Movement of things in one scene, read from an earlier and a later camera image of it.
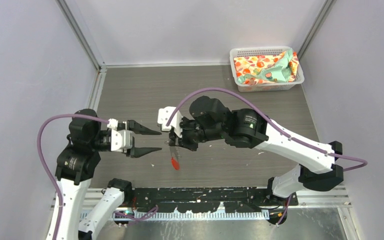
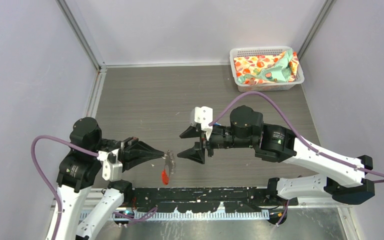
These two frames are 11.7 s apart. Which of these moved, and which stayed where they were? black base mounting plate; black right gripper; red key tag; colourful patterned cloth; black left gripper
Moved: red key tag; black left gripper; black right gripper
Stayed: black base mounting plate; colourful patterned cloth
